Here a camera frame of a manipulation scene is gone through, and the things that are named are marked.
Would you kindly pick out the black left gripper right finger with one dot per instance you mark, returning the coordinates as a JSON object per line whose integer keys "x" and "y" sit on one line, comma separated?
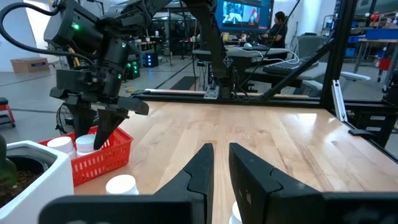
{"x": 267, "y": 199}

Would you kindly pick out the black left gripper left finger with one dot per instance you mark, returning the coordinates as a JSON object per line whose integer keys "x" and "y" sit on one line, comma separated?
{"x": 186, "y": 205}

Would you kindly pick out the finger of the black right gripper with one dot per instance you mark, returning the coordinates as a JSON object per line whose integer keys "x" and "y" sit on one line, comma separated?
{"x": 107, "y": 130}
{"x": 83, "y": 121}

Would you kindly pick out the white pill bottle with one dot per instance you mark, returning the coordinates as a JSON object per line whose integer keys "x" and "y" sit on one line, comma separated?
{"x": 84, "y": 144}
{"x": 62, "y": 145}
{"x": 235, "y": 216}
{"x": 122, "y": 185}

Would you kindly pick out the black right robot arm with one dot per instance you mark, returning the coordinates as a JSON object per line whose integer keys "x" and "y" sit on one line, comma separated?
{"x": 81, "y": 31}

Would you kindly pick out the red plastic basket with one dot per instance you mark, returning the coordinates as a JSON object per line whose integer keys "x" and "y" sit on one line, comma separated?
{"x": 102, "y": 162}

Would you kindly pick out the black floor fan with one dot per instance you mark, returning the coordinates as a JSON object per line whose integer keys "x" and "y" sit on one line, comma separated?
{"x": 63, "y": 119}

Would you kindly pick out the black computer tower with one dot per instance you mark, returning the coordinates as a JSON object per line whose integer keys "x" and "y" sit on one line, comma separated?
{"x": 151, "y": 59}

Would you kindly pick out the white hexagonal plant pot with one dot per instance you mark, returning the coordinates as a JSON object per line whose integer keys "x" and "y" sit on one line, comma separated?
{"x": 46, "y": 186}

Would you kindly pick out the cardboard box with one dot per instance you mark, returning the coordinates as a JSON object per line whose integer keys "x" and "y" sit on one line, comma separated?
{"x": 29, "y": 65}

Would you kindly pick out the red stool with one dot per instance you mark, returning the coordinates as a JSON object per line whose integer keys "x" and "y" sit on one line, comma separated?
{"x": 4, "y": 105}

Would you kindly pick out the green cactus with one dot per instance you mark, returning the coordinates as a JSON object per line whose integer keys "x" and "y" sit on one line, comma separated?
{"x": 6, "y": 171}

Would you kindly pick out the black computer keyboard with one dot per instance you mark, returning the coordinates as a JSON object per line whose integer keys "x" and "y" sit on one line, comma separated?
{"x": 286, "y": 67}

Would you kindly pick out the grey desk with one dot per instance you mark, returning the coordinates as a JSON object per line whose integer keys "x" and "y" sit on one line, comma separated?
{"x": 248, "y": 53}

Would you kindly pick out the computer monitor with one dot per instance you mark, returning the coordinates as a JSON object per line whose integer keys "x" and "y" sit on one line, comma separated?
{"x": 242, "y": 15}

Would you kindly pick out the grey office chair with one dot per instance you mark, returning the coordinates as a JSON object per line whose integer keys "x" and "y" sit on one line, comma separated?
{"x": 311, "y": 46}

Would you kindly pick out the person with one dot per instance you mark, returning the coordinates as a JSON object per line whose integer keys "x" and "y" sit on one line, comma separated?
{"x": 278, "y": 32}

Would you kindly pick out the blue plastic crate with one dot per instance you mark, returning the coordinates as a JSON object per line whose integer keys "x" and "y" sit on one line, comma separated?
{"x": 382, "y": 34}

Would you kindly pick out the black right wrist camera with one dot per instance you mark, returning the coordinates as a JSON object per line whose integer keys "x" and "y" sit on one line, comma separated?
{"x": 77, "y": 81}

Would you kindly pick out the black metal table frame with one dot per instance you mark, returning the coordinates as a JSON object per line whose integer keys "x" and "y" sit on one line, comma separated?
{"x": 280, "y": 103}

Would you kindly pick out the silver metal bracket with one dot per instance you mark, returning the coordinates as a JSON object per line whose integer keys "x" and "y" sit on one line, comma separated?
{"x": 211, "y": 92}
{"x": 339, "y": 99}

